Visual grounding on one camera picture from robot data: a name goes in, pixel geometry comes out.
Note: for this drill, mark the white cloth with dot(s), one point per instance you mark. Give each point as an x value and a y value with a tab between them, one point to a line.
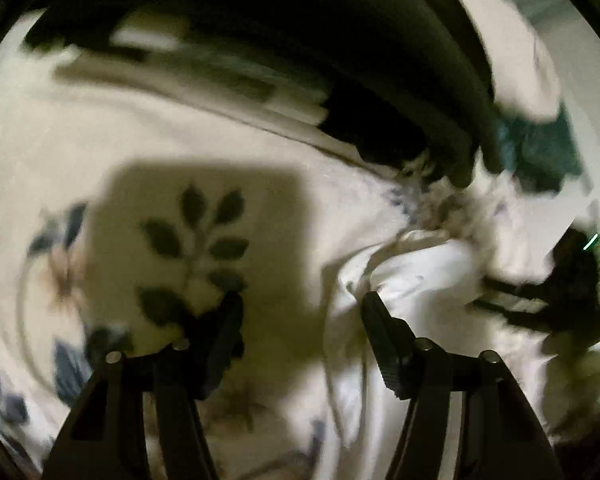
510	45

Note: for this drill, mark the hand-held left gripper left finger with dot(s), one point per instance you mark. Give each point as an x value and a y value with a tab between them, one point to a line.
226	325

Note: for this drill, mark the small white garment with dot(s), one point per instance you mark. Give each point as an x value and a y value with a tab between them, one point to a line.
430	280

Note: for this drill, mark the white floral printed blanket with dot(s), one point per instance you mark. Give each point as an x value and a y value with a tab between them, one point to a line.
55	160

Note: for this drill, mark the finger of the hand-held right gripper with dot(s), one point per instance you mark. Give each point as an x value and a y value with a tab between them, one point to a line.
515	286
517	316

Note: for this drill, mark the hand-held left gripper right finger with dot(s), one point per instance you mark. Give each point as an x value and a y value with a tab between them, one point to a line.
380	330

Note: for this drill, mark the teal cloth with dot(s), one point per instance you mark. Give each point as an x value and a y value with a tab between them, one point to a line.
540	147

